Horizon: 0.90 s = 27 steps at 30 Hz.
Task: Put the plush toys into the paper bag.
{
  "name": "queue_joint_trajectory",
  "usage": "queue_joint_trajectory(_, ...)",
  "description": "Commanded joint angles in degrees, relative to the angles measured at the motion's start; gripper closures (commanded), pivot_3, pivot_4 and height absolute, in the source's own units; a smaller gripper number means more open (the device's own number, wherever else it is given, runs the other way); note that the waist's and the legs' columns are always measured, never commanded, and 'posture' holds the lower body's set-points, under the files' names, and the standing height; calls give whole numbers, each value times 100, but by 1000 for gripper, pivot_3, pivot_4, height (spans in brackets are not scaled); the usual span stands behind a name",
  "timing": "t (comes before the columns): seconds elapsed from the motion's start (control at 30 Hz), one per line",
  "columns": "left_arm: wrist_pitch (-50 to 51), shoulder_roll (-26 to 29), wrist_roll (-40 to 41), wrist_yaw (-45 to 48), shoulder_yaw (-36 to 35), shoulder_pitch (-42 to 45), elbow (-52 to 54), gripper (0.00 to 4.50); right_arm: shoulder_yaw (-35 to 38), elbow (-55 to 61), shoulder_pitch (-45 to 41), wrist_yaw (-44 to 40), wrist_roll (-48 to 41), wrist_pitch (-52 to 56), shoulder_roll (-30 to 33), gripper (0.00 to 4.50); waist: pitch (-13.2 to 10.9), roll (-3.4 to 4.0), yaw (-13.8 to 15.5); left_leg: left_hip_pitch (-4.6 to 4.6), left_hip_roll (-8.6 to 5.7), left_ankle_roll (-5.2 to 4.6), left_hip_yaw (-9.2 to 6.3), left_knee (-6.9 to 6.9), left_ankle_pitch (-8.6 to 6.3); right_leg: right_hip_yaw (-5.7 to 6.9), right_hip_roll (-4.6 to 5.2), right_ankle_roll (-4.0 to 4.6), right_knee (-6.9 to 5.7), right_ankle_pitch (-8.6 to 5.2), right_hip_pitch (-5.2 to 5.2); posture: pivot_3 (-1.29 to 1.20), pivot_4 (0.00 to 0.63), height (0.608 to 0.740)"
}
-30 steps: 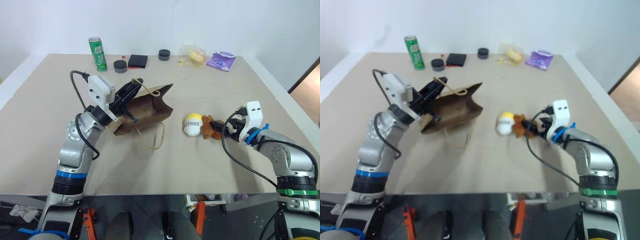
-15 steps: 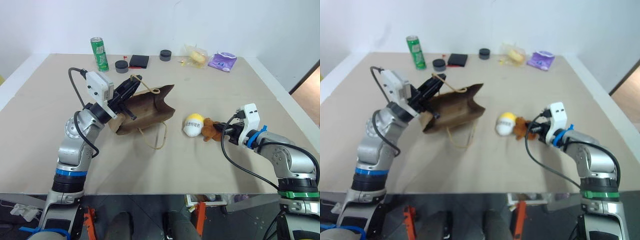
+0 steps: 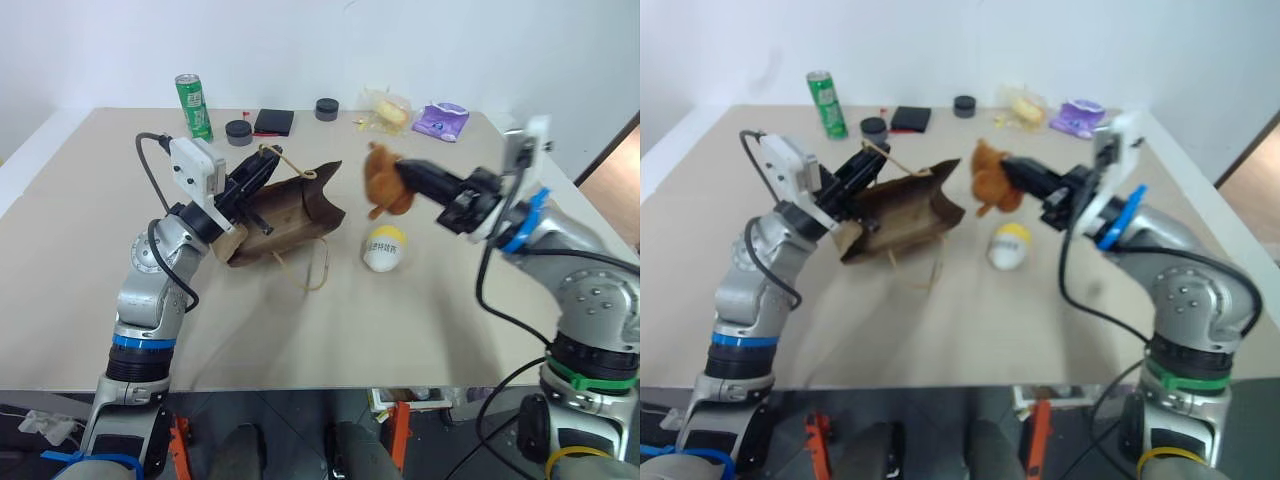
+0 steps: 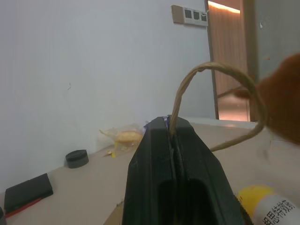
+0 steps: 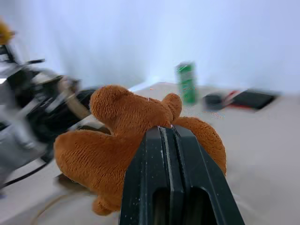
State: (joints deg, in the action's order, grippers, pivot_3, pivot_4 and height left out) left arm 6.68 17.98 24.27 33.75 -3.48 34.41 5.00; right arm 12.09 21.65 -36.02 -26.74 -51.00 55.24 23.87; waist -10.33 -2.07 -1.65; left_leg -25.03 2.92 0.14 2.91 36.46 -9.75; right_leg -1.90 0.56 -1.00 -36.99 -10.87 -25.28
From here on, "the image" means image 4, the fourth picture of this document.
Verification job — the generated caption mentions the yellow capped bottle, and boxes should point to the yellow capped bottle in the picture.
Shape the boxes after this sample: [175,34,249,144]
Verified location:
[235,184,300,225]

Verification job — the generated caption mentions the wooden door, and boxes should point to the wooden door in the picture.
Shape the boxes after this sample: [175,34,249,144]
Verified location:
[207,0,256,122]

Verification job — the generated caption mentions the black box with red edge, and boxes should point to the black box with red edge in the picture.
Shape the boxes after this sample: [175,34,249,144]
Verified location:
[4,173,54,218]

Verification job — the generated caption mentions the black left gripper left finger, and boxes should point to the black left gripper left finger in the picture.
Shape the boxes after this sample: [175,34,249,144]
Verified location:
[121,116,179,225]

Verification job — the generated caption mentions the wall switch panel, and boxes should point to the wall switch panel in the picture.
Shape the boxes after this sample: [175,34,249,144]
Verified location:
[171,4,209,27]

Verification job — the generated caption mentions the bread in clear plastic wrapper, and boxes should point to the bread in clear plastic wrapper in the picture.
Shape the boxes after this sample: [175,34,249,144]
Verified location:
[98,123,146,159]

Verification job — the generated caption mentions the black round cap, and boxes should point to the black round cap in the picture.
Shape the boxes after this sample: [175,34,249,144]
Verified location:
[65,149,90,169]

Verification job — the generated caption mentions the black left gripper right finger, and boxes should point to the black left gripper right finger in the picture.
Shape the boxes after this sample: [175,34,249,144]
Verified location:
[174,117,253,225]

